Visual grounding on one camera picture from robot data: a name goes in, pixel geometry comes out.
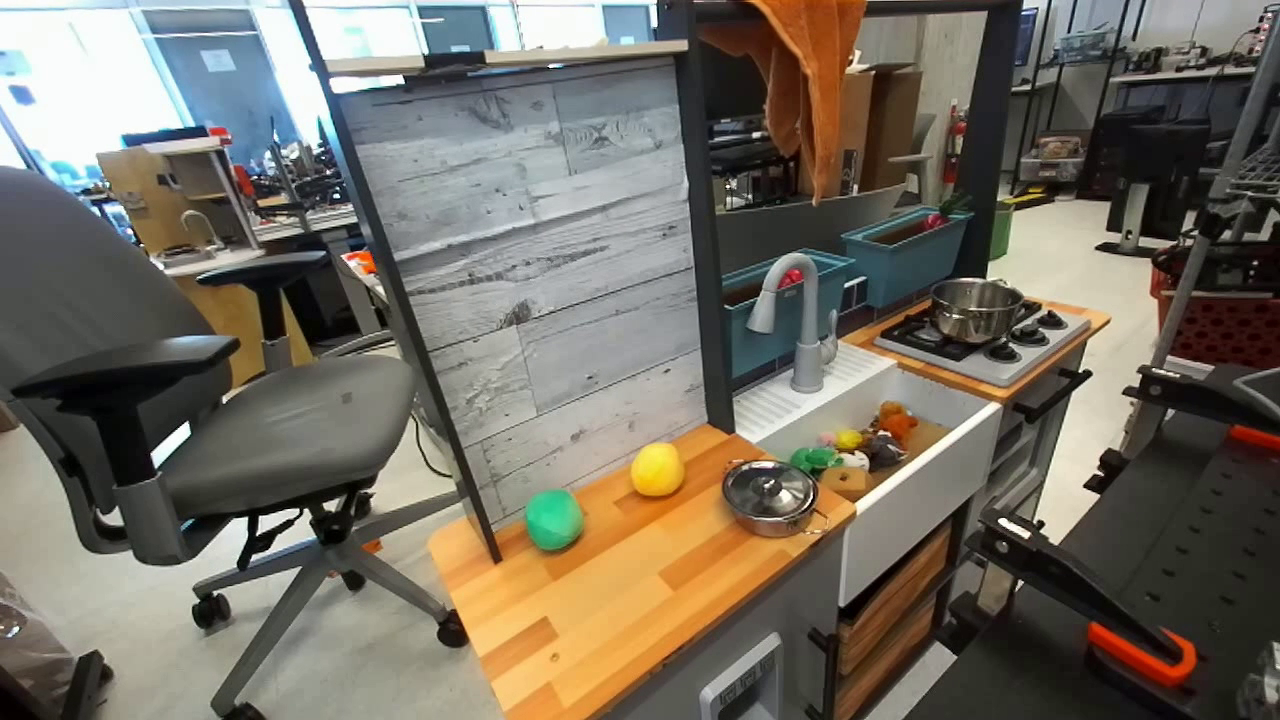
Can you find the orange towel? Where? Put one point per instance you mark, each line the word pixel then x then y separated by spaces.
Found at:
pixel 814 92

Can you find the white toy sink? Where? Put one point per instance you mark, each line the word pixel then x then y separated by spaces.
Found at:
pixel 923 494

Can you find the yellow toy ball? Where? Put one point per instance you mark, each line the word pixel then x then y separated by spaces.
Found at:
pixel 657 468

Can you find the teal planter box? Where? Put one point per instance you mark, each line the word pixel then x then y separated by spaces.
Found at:
pixel 753 346
pixel 892 266

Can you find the grey wood plank panel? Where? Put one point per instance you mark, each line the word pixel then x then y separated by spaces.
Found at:
pixel 534 266

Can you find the grey toy faucet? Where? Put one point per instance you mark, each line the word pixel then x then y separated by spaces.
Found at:
pixel 804 333

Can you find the red toy in planter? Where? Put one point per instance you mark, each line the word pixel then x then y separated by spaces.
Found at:
pixel 793 279

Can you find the green toy ball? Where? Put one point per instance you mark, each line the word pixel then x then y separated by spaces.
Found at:
pixel 552 520

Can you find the small steel bowl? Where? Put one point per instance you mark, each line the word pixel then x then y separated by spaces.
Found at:
pixel 768 499

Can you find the green toy vegetable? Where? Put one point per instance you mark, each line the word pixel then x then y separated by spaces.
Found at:
pixel 814 462

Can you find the yellow toy fruit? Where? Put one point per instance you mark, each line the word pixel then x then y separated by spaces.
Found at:
pixel 849 438

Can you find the wooden toy kitchen unit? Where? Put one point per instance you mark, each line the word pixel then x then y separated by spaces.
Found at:
pixel 625 584

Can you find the dark toy food piece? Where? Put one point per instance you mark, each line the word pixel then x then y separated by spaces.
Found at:
pixel 887 449

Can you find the orange toy fruit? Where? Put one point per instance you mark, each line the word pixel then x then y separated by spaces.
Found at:
pixel 898 421

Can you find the red toy plant with leaves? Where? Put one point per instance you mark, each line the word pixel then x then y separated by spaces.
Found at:
pixel 938 223

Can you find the brown cardboard carton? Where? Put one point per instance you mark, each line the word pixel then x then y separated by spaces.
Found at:
pixel 880 124

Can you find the steel pot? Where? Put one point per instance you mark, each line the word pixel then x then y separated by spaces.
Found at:
pixel 975 315

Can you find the grey toy stove top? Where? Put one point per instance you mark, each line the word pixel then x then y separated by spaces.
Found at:
pixel 982 366

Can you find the grey office chair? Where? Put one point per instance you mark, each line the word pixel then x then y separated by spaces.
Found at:
pixel 295 424

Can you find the red fire extinguisher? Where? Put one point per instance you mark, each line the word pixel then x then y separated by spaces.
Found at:
pixel 958 143

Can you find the wooden shelf cabinet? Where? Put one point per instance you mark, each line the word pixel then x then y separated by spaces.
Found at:
pixel 174 203

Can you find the black perforated board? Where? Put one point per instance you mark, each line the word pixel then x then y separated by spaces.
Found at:
pixel 1175 560

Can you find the red perforated crate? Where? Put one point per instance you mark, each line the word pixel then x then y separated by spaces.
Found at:
pixel 1223 327

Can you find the orange and black clamp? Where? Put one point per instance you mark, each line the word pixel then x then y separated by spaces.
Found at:
pixel 1146 656
pixel 1252 438

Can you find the dark grey bag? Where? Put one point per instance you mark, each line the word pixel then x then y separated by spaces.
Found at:
pixel 43 665

